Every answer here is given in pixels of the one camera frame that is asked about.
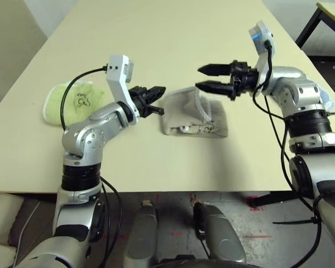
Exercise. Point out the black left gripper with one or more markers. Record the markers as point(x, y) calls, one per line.
point(139, 100)

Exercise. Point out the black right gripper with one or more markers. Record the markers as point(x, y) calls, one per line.
point(243, 78)

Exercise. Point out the beige towel with white trim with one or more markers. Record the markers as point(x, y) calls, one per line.
point(217, 120)

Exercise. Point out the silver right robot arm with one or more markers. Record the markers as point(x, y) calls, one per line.
point(304, 111)

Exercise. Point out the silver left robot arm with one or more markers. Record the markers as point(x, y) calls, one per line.
point(83, 139)

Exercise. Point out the light green folded towel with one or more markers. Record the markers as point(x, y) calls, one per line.
point(56, 106)

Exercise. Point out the light blue folded towel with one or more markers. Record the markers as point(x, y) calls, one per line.
point(328, 100)

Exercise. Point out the black-framed side table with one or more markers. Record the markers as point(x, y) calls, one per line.
point(332, 16)

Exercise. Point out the grey left robot leg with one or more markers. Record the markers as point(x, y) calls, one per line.
point(141, 237)

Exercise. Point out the grey robot leg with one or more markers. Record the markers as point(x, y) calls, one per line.
point(141, 237)
point(220, 237)

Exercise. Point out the grey right robot leg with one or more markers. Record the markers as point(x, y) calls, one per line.
point(220, 237)

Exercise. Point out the black robot torso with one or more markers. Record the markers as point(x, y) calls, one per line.
point(206, 263)

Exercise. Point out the cream fabric cushion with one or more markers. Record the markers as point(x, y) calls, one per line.
point(0, 229)

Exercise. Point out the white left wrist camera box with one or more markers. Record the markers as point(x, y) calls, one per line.
point(118, 67)

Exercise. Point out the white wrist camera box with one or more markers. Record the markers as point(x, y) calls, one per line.
point(118, 67)
point(259, 36)

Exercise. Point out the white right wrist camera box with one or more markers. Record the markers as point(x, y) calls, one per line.
point(259, 36)

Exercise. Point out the black table frame bar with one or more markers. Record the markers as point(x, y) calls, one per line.
point(276, 198)

